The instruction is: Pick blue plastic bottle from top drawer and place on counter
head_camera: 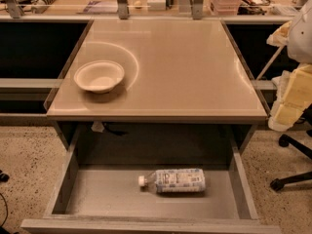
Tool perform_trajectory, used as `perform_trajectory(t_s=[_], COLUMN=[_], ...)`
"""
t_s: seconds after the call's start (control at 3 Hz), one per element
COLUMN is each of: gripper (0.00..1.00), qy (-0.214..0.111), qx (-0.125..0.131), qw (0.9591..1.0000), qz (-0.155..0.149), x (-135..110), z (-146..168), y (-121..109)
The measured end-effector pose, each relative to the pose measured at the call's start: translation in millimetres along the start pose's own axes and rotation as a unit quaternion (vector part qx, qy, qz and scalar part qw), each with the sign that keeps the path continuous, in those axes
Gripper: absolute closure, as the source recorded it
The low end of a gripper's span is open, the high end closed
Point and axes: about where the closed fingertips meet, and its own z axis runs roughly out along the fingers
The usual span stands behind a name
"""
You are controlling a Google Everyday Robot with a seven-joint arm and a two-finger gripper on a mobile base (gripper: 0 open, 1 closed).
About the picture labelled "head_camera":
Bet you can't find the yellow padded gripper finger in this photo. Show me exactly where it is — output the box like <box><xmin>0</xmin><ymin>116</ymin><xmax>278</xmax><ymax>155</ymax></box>
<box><xmin>266</xmin><ymin>21</ymin><xmax>292</xmax><ymax>47</ymax></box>
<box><xmin>268</xmin><ymin>63</ymin><xmax>312</xmax><ymax>132</ymax></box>

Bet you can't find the clear plastic water bottle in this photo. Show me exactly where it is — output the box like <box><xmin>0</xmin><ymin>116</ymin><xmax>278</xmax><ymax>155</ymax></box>
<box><xmin>137</xmin><ymin>168</ymin><xmax>206</xmax><ymax>193</ymax></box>

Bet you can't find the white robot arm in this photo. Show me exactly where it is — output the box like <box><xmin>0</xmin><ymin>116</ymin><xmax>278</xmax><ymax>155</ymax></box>
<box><xmin>266</xmin><ymin>0</ymin><xmax>312</xmax><ymax>132</ymax></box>

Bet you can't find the grey counter cabinet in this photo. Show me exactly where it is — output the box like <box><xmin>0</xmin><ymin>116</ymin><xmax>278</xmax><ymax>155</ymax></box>
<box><xmin>43</xmin><ymin>19</ymin><xmax>271</xmax><ymax>148</ymax></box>

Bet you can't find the open grey drawer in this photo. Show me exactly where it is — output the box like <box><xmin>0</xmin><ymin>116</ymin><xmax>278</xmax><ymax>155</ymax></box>
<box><xmin>21</xmin><ymin>125</ymin><xmax>282</xmax><ymax>234</ymax></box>

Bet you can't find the white leaning stick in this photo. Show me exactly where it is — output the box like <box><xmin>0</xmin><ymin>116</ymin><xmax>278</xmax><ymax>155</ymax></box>
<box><xmin>255</xmin><ymin>45</ymin><xmax>285</xmax><ymax>80</ymax></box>

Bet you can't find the black office chair base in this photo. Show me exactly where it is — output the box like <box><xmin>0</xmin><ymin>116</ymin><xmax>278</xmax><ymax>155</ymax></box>
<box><xmin>268</xmin><ymin>130</ymin><xmax>312</xmax><ymax>192</ymax></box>

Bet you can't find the white paper bowl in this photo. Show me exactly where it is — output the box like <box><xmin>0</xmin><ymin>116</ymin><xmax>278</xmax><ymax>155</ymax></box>
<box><xmin>74</xmin><ymin>60</ymin><xmax>125</xmax><ymax>94</ymax></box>

